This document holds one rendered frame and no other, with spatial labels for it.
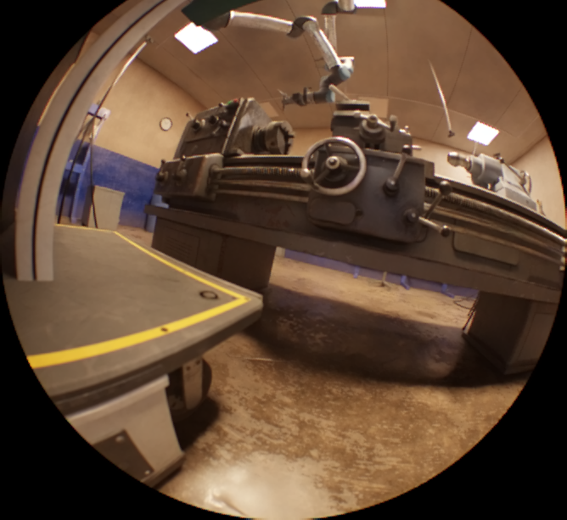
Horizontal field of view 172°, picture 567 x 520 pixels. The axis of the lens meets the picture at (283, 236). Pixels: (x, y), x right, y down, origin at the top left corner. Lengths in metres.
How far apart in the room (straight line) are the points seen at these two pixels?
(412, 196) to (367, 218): 0.17
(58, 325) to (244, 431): 0.41
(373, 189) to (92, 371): 0.69
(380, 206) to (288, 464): 0.72
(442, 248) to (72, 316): 0.97
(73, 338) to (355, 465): 0.52
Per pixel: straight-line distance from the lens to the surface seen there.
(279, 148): 1.23
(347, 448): 0.54
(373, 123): 0.66
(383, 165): 0.68
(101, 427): 0.21
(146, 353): 0.18
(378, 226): 0.61
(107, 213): 2.79
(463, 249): 0.90
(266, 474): 0.46
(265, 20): 1.53
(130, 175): 4.28
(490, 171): 1.35
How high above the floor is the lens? 0.44
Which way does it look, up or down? level
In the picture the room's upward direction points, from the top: 12 degrees clockwise
